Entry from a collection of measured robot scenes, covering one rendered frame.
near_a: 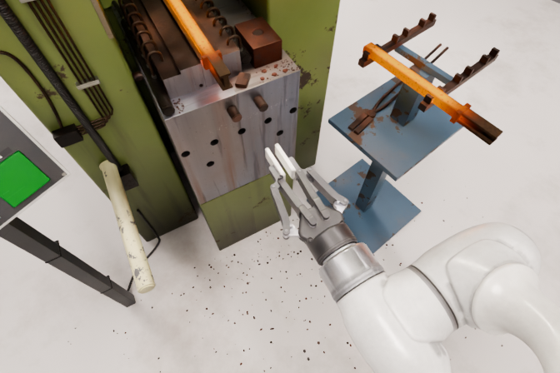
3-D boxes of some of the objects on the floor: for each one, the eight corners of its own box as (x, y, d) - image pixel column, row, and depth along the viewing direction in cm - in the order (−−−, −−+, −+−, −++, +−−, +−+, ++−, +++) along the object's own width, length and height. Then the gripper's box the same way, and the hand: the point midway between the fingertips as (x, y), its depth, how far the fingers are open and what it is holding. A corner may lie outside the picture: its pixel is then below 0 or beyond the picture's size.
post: (136, 303, 145) (-95, 159, 56) (127, 307, 144) (-125, 168, 55) (133, 294, 147) (-94, 141, 58) (124, 299, 146) (-123, 151, 57)
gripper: (299, 283, 56) (239, 175, 68) (371, 243, 60) (302, 147, 72) (302, 269, 50) (235, 153, 62) (381, 226, 54) (304, 124, 66)
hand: (279, 162), depth 65 cm, fingers closed
